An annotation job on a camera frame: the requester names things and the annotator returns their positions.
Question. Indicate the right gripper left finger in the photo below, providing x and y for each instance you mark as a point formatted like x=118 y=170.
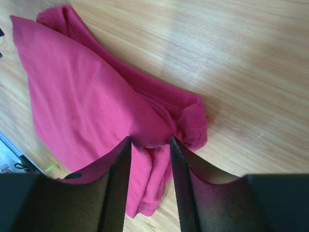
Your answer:
x=92 y=199

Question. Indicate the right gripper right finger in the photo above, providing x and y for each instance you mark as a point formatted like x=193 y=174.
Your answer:
x=212 y=200

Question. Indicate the magenta t shirt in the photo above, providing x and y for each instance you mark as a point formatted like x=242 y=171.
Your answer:
x=85 y=101

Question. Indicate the aluminium frame rail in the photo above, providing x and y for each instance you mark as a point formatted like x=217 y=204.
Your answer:
x=14 y=160

